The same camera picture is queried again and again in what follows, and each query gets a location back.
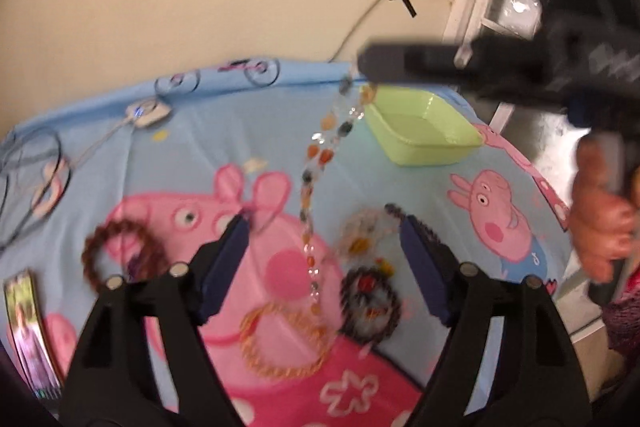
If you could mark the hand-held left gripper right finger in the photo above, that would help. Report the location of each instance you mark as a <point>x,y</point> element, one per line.
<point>422,267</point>

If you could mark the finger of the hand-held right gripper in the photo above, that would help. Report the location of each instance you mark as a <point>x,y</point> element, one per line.
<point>400,62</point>

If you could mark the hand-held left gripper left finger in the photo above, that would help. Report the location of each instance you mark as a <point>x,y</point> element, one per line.
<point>227,267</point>

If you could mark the green plastic basin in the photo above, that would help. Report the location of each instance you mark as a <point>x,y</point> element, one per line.
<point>425,147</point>

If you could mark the person's right hand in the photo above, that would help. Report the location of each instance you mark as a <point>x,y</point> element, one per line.
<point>597,222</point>

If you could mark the printed cartoon blanket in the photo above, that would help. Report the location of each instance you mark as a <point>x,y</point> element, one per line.
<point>150,167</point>

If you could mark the white inline controller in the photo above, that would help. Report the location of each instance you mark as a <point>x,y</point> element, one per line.
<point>147,113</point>

